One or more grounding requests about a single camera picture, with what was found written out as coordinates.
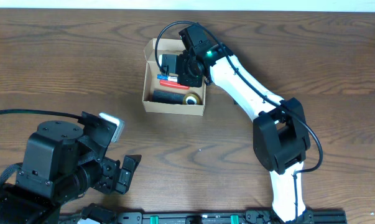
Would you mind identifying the blue-capped white marker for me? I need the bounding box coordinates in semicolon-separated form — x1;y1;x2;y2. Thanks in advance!
157;74;178;83

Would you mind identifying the yellow tape roll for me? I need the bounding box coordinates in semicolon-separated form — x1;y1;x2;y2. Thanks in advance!
182;93;201;105

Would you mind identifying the blue whiteboard eraser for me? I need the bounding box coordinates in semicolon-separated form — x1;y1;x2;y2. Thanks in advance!
152;90;184;105

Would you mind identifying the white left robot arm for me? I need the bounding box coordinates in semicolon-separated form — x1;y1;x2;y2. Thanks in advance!
0;119;120;223

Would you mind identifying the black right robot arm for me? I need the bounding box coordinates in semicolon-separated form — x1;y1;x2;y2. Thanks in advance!
146;21;313;223

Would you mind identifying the open cardboard box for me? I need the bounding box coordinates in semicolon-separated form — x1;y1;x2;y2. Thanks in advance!
142;38;206;116

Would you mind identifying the black mounting rail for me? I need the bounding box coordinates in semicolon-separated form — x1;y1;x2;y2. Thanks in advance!
59;203;348;224

